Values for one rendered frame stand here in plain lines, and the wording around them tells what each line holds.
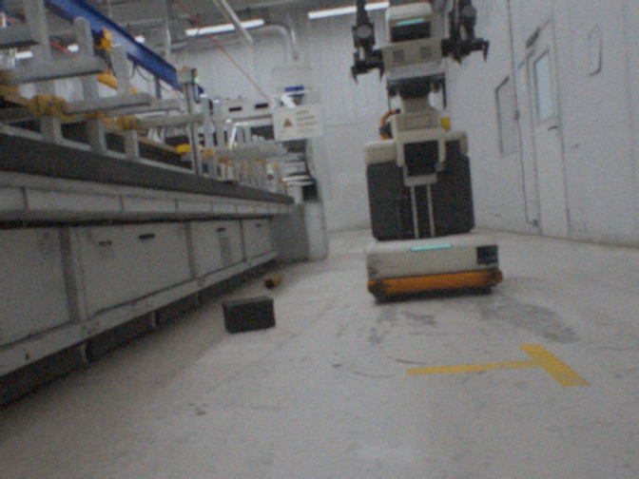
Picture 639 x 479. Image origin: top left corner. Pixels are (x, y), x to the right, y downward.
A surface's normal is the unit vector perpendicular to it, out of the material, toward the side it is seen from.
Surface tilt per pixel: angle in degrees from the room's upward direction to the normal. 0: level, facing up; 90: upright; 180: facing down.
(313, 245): 90
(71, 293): 90
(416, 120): 98
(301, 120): 90
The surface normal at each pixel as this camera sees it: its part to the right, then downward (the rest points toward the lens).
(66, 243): -0.10, 0.06
